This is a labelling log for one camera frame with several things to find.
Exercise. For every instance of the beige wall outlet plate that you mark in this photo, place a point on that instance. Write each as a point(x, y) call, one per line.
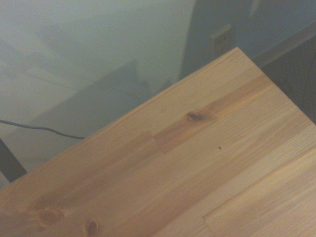
point(221, 39)

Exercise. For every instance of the white baseboard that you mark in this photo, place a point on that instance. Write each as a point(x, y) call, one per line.
point(284, 42)

